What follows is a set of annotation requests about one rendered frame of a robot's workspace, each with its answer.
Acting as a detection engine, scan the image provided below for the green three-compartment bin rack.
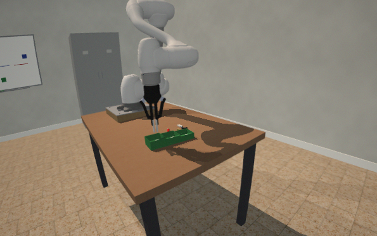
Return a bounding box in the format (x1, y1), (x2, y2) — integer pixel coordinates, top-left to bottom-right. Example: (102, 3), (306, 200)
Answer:
(145, 128), (195, 150)

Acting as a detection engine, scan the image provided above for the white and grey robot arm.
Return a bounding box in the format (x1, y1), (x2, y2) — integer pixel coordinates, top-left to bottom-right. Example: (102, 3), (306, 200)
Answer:
(117, 0), (199, 112)

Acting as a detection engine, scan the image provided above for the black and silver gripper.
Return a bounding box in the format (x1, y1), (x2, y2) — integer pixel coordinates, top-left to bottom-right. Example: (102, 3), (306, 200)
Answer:
(139, 84), (166, 133)

